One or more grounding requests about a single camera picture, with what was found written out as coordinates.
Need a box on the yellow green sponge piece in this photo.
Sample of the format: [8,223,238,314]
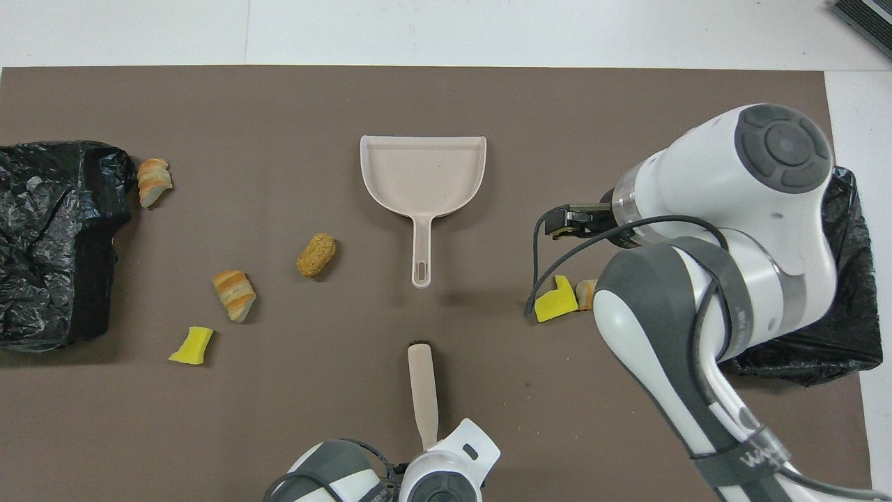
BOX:
[168,326,215,365]

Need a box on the beige plastic dustpan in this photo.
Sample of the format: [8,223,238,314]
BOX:
[360,135,488,289]

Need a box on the beige hand brush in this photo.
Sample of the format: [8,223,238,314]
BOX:
[407,342,440,451]

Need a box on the notched yellow sponge piece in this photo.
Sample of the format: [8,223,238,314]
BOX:
[534,275,579,324]

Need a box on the black bag-lined trash bin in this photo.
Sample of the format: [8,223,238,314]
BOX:
[0,141,137,353]
[725,166,884,388]

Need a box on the brown table mat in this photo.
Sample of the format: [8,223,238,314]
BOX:
[0,66,873,502]

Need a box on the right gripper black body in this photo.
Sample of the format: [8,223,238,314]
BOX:
[571,201,621,241]

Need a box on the brown peanut-shaped bread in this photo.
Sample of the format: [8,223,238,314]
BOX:
[296,233,337,278]

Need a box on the grey ribbed device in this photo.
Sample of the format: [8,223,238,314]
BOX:
[831,0,892,60]

